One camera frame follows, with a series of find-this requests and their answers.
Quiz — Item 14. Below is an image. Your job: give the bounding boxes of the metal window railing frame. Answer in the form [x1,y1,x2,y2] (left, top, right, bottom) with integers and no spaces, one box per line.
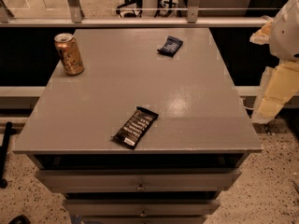
[0,0,271,28]

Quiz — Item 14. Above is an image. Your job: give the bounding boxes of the orange soda can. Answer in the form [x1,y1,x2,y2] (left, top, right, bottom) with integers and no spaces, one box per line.
[54,33,84,76]

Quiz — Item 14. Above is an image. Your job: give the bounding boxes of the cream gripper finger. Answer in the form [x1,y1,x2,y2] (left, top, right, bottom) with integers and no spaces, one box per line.
[251,62,299,124]
[249,16,274,45]

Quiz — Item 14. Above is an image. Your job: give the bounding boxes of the black office chair base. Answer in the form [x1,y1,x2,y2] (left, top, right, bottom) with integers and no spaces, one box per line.
[116,0,142,18]

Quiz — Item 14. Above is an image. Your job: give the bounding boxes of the lower grey drawer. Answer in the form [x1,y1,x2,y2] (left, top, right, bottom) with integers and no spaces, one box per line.
[64,200,220,217]

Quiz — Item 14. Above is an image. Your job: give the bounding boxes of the dark blue snack bar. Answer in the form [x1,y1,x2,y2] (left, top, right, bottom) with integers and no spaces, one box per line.
[157,35,183,57]

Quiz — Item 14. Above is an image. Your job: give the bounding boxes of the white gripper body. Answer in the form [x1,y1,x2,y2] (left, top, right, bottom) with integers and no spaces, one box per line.
[269,0,299,62]

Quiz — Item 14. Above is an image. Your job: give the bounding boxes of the white cable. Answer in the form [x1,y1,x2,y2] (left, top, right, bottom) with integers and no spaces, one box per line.
[241,97,256,112]

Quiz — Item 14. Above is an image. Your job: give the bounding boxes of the black object on floor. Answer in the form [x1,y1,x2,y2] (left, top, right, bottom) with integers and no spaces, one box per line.
[8,215,30,224]

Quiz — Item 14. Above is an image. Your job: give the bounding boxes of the grey drawer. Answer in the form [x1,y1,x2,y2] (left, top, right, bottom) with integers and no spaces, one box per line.
[36,169,241,193]
[64,200,220,217]

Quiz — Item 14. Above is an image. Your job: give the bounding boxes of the black rxbar chocolate bar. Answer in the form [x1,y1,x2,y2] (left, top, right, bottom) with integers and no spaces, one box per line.
[113,106,159,149]

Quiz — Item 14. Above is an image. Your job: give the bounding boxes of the upper grey drawer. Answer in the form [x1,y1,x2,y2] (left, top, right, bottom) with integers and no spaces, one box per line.
[36,169,241,193]

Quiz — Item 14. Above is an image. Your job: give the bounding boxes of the grey drawer cabinet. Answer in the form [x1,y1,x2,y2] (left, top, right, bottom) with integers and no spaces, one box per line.
[14,28,262,224]

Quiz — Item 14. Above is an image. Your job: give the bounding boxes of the black stand with wheel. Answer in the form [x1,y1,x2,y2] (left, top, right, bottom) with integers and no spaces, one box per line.
[0,122,13,189]

